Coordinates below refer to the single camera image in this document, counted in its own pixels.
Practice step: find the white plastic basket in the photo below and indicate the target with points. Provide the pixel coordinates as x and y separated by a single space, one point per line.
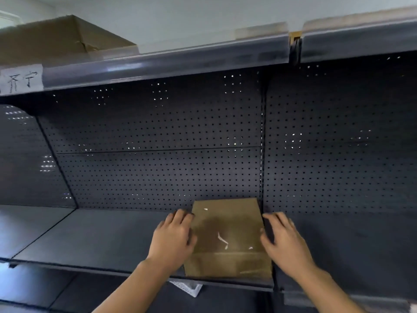
190 288

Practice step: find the person's right forearm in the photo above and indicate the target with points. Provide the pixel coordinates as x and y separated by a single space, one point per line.
325 293

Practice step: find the dark grey metal shelf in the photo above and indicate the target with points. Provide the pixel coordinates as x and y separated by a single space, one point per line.
130 234

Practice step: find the person's left hand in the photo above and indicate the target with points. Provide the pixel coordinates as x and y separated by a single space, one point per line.
171 241

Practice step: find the person's right hand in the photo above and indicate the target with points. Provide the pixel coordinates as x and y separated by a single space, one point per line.
286 247

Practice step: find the brown cardboard box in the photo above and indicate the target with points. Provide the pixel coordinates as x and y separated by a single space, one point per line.
49 42
228 224

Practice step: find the clear plastic price rail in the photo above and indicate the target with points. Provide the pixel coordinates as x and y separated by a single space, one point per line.
358 42
169 63
384 306

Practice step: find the person's left forearm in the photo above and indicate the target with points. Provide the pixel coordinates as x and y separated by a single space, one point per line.
137 290

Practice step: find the white handwritten paper tag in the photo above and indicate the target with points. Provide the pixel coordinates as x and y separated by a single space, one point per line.
21 79

